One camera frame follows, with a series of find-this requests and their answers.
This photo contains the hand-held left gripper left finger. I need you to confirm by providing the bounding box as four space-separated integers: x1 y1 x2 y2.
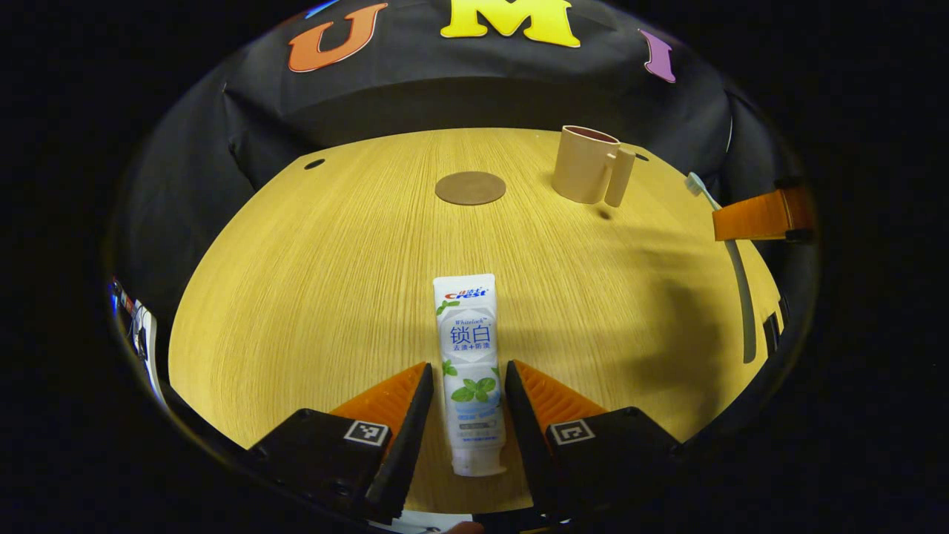
248 362 434 524

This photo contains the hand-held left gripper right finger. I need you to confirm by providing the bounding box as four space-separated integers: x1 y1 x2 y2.
504 360 683 520

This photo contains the pale toothbrush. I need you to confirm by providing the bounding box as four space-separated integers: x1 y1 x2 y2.
684 172 757 364

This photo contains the white toothpaste tube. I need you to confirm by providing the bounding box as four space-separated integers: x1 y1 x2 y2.
432 273 509 478

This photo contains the beige cup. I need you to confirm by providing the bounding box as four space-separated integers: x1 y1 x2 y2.
551 125 637 208

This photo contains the round brown coaster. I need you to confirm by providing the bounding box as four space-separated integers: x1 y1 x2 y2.
434 171 507 206

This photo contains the white side table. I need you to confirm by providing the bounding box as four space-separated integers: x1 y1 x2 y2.
132 300 168 405

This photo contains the black backdrop cloth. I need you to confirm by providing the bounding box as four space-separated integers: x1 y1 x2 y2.
111 0 809 357

